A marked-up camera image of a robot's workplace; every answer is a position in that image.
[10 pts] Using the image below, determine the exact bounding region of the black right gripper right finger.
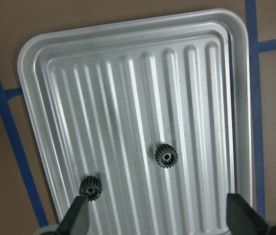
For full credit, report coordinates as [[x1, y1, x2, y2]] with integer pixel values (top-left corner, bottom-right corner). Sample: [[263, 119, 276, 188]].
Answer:
[[226, 193, 268, 235]]

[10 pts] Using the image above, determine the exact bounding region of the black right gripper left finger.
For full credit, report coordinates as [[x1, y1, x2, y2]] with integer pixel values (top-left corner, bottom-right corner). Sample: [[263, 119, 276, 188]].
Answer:
[[56, 196, 89, 235]]

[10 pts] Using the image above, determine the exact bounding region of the black bearing gear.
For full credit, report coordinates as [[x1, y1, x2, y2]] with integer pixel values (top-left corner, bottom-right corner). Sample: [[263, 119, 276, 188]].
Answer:
[[155, 143, 178, 168], [79, 176, 102, 201]]

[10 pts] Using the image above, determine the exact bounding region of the silver ribbed metal tray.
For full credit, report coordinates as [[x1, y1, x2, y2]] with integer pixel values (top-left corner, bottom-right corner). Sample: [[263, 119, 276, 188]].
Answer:
[[17, 9, 253, 235]]

